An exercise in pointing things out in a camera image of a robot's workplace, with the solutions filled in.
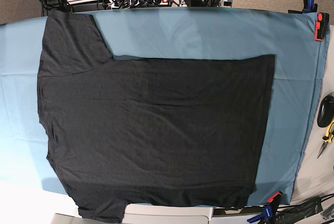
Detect black T-shirt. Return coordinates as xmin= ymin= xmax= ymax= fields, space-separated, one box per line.
xmin=37 ymin=11 xmax=275 ymax=223

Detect blue table cloth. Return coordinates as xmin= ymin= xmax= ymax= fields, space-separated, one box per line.
xmin=1 ymin=8 xmax=333 ymax=205

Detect white power strip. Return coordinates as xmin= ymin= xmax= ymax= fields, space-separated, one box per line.
xmin=121 ymin=0 xmax=180 ymax=9

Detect blue orange clamp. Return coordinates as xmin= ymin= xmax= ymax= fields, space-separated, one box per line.
xmin=247 ymin=191 xmax=283 ymax=223

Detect black computer mouse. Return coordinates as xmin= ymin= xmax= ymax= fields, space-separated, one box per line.
xmin=317 ymin=93 xmax=333 ymax=128

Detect orange black clamp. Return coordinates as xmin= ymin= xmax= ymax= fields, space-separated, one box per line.
xmin=315 ymin=13 xmax=329 ymax=41

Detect yellow handled pliers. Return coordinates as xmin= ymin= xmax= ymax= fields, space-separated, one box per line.
xmin=317 ymin=120 xmax=333 ymax=159

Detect blue handled clamp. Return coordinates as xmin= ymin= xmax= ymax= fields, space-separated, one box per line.
xmin=302 ymin=0 xmax=318 ymax=14

